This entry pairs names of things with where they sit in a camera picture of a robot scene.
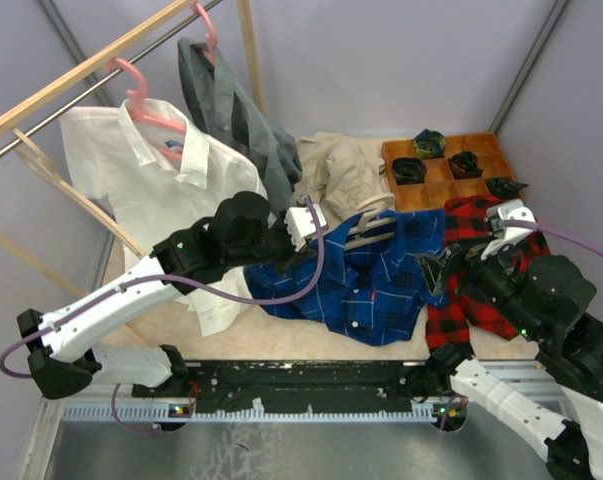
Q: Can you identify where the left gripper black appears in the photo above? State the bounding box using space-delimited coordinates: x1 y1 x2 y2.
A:
226 208 318 277

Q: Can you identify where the blue plaid shirt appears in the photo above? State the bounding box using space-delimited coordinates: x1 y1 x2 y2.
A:
264 209 448 346

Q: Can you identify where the beige hanger front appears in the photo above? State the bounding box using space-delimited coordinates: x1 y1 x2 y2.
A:
345 193 396 251

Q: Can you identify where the beige hanger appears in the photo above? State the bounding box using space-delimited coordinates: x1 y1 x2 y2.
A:
345 193 396 251
12 128 146 258

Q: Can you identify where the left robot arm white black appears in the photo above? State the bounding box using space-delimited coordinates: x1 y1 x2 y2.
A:
17 191 326 400

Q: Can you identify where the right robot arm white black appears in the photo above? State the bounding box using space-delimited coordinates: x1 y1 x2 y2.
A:
418 245 603 479

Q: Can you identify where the red black plaid shirt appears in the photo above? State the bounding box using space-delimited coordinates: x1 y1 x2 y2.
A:
424 194 555 351

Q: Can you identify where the beige shirt on table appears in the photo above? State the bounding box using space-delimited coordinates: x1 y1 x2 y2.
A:
293 132 389 223

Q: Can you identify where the white shirt on hanger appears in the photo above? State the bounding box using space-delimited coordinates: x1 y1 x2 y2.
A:
59 97 270 338

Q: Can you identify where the grey shirt on hanger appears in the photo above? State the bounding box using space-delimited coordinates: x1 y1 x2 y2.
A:
177 37 303 213

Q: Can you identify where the pink hanger under white shirt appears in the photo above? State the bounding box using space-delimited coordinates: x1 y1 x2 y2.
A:
105 57 187 135

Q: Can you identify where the pink hanger under grey shirt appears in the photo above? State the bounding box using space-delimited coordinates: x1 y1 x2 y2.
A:
191 1 218 66

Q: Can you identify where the beige hanger back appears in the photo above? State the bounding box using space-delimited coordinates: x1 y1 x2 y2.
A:
12 128 146 258

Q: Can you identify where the wooden compartment tray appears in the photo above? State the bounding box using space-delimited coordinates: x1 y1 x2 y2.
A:
381 132 517 212

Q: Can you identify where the black rolled cloth left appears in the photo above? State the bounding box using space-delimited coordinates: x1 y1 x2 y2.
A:
392 157 427 185

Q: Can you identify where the black rolled cloth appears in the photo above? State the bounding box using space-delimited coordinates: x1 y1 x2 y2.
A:
392 157 427 185
448 151 483 180

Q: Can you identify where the dark rolled cloth right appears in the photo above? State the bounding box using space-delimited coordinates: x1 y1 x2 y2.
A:
485 177 529 200

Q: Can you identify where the black rolled cloth middle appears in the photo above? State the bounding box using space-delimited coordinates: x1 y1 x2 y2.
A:
448 151 483 180

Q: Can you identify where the green blue rolled cloth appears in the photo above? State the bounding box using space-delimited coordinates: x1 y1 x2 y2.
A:
413 129 446 160

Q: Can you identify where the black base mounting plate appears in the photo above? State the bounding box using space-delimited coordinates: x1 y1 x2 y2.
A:
132 360 439 403

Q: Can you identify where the metal hanging rod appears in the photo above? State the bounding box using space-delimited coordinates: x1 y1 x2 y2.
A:
0 1 201 160

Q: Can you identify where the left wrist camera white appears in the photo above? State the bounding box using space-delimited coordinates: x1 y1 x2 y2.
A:
285 207 317 252

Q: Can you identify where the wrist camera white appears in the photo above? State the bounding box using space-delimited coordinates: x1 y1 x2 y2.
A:
481 199 537 260
285 207 317 252

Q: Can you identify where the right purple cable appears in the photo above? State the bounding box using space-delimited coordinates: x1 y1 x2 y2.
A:
500 218 603 276

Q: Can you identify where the purple cable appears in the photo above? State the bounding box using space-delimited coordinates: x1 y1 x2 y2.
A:
500 218 603 276
0 195 327 434

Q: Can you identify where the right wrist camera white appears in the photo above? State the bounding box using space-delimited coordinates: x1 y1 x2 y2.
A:
481 199 537 260

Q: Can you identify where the aluminium rail with cable duct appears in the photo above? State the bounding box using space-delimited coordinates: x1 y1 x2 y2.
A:
40 360 585 424

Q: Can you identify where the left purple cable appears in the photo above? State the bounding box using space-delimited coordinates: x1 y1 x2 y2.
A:
0 195 327 434

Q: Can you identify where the wooden clothes rack frame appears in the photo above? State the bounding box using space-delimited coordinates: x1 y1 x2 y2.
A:
0 1 266 298

